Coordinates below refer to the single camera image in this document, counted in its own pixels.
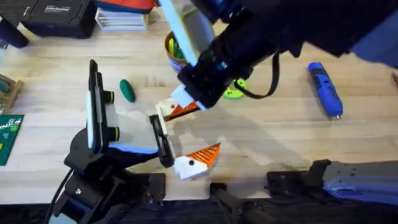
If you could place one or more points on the wooden box with items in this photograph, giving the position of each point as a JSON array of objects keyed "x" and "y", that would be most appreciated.
[{"x": 9, "y": 91}]

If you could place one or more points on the dark green toy vegetable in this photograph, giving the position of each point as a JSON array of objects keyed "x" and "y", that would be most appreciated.
[{"x": 127, "y": 91}]

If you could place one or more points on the left wrist upright black plate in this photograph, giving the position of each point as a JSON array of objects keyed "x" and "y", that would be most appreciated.
[{"x": 94, "y": 109}]

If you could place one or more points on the red and blue bag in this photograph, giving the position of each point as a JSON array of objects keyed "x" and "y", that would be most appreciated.
[{"x": 127, "y": 4}]

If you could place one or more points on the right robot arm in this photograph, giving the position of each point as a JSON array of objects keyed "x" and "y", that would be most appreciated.
[{"x": 373, "y": 43}]

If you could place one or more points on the green board with blocks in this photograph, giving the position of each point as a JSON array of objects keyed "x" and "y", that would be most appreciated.
[{"x": 9, "y": 137}]

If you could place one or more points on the black case with label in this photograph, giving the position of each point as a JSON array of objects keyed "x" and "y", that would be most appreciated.
[{"x": 59, "y": 17}]

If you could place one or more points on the green disc with holes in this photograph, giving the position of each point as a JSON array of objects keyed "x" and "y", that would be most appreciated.
[{"x": 231, "y": 93}]

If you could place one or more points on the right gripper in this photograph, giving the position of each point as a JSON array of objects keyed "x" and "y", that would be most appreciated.
[{"x": 217, "y": 68}]

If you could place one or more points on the right wrist upright flat plate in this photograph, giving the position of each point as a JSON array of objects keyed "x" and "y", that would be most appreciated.
[{"x": 183, "y": 31}]

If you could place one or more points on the black rail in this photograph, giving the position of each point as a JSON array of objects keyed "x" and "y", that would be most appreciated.
[{"x": 186, "y": 214}]

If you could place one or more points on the blue electric screwdriver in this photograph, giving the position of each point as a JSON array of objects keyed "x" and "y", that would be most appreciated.
[{"x": 325, "y": 88}]

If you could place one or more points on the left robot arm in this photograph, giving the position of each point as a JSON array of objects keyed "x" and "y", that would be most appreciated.
[{"x": 93, "y": 174}]

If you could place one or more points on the tub with toy vegetables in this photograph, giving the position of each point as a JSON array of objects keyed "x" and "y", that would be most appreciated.
[{"x": 174, "y": 53}]

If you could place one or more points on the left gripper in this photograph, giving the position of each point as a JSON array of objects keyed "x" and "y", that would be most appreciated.
[{"x": 133, "y": 127}]

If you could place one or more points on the dark blue-black object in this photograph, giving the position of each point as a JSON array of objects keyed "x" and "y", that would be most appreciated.
[{"x": 12, "y": 34}]

